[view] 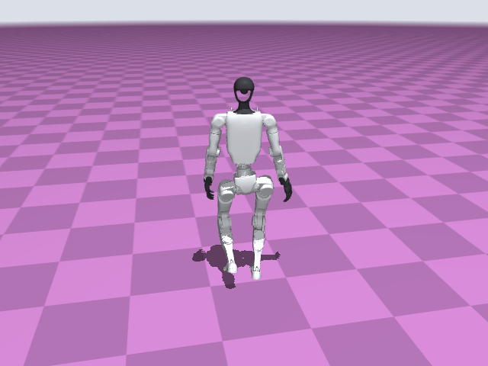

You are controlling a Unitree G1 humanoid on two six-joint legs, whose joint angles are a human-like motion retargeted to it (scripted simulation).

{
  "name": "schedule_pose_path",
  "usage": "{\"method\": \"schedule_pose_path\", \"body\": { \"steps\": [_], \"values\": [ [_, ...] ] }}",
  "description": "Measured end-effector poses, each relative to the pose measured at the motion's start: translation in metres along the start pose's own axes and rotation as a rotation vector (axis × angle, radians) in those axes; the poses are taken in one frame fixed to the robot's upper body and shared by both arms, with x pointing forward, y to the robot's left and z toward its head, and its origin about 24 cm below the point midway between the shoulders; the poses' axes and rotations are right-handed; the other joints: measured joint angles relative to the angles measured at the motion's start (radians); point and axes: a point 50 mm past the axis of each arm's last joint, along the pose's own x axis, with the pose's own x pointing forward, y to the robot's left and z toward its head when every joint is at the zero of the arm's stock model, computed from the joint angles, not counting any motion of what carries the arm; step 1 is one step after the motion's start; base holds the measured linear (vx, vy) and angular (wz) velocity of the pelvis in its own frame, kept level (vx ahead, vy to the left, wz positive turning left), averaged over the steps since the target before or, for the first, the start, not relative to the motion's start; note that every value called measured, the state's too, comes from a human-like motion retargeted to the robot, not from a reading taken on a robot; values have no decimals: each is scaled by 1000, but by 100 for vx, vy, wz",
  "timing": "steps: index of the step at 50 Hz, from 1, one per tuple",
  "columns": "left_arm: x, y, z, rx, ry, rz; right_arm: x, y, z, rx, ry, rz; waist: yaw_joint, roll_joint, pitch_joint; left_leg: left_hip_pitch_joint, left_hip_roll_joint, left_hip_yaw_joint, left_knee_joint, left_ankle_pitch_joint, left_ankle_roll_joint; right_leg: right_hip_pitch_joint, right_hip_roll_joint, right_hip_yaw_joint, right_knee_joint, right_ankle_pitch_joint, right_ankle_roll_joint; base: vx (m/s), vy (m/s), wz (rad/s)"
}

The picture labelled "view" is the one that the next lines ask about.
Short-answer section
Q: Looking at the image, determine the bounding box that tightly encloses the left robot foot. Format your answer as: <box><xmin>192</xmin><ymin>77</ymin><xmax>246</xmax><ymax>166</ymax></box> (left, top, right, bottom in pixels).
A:
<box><xmin>223</xmin><ymin>261</ymin><xmax>238</xmax><ymax>273</ymax></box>

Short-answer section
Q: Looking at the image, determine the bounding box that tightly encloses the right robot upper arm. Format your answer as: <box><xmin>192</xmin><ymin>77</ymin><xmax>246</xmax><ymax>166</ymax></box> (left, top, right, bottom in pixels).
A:
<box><xmin>261</xmin><ymin>114</ymin><xmax>281</xmax><ymax>157</ymax></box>

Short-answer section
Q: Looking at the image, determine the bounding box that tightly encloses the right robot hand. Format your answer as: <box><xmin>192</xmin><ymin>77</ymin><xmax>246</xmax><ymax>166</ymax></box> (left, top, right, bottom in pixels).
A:
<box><xmin>279</xmin><ymin>177</ymin><xmax>292</xmax><ymax>202</ymax></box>

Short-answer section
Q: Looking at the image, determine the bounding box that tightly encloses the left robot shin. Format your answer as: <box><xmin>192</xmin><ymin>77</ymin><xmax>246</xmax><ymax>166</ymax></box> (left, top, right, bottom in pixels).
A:
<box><xmin>217</xmin><ymin>217</ymin><xmax>235</xmax><ymax>264</ymax></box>

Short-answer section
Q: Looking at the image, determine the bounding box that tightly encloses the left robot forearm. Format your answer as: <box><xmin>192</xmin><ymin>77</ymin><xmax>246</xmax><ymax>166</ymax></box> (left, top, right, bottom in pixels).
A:
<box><xmin>204</xmin><ymin>146</ymin><xmax>217</xmax><ymax>181</ymax></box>

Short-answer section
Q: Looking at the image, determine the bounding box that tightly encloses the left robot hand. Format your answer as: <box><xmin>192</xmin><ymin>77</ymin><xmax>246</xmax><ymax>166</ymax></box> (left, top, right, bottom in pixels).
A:
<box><xmin>204</xmin><ymin>176</ymin><xmax>214</xmax><ymax>200</ymax></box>

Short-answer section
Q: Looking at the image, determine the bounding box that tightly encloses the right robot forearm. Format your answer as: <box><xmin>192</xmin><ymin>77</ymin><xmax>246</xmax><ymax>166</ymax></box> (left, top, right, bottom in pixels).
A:
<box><xmin>273</xmin><ymin>145</ymin><xmax>288</xmax><ymax>182</ymax></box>

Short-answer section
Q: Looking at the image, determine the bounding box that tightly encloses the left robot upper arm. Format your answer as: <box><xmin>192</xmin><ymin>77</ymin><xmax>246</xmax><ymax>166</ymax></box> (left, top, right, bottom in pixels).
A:
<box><xmin>207</xmin><ymin>113</ymin><xmax>227</xmax><ymax>157</ymax></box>

